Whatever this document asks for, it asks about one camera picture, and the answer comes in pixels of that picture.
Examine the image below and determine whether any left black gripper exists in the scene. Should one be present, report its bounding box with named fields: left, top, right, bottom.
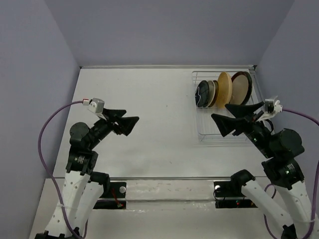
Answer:
left=88, top=107, right=139, bottom=149

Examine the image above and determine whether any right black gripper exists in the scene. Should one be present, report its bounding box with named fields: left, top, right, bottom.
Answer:
left=211, top=100, right=275, bottom=156

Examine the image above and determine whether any orange round plate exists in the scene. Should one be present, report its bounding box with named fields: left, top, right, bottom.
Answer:
left=216, top=72, right=232, bottom=109

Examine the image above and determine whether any red rim white plate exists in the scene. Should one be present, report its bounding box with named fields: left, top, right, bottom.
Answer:
left=229, top=71, right=253, bottom=105

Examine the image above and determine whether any cream plate black mark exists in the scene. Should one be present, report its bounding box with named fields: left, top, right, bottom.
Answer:
left=207, top=80, right=219, bottom=108

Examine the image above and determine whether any black round plate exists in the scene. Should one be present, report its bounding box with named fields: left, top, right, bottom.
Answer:
left=195, top=80, right=209, bottom=108

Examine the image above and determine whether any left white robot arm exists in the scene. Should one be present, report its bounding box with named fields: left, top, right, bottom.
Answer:
left=35, top=109, right=139, bottom=239

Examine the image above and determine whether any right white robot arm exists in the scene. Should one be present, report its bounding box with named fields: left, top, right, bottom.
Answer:
left=211, top=99, right=319, bottom=239

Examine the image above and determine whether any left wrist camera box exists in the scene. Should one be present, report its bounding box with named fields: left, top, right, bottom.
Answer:
left=88, top=98, right=106, bottom=120

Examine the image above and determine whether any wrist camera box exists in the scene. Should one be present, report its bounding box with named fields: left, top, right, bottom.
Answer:
left=88, top=98, right=106, bottom=120
left=258, top=96, right=283, bottom=121

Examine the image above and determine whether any white wire dish rack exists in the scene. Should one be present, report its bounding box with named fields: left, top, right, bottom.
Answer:
left=192, top=71, right=258, bottom=144

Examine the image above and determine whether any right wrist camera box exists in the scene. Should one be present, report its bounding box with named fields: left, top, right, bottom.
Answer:
left=258, top=96, right=283, bottom=121

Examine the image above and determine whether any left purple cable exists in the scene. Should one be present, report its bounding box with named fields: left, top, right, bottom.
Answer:
left=37, top=100, right=90, bottom=239

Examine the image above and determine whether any purple cable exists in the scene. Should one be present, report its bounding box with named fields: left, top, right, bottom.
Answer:
left=263, top=108, right=319, bottom=237
left=37, top=100, right=90, bottom=239

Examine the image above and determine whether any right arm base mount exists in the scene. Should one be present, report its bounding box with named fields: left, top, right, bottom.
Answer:
left=213, top=181, right=257, bottom=209

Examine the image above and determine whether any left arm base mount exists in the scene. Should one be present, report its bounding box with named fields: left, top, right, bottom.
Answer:
left=93, top=181, right=127, bottom=210

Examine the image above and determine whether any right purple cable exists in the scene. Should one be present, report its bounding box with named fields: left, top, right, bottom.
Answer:
left=263, top=108, right=319, bottom=237

